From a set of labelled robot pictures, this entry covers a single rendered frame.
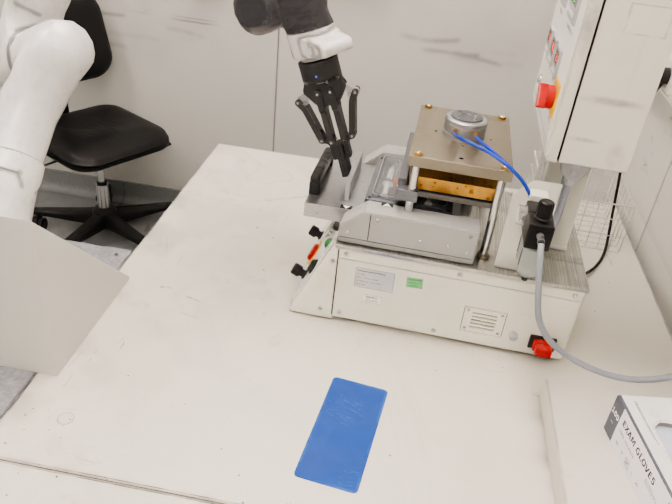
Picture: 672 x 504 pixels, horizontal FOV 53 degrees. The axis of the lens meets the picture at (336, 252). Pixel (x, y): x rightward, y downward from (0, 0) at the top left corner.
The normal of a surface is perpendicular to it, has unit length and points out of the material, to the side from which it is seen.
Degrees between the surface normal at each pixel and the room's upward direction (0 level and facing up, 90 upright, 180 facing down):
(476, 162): 0
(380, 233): 90
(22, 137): 58
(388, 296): 90
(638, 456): 86
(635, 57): 90
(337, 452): 0
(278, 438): 0
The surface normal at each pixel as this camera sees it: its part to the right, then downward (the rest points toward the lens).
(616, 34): -0.18, 0.51
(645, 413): 0.10, -0.80
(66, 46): 0.57, 0.11
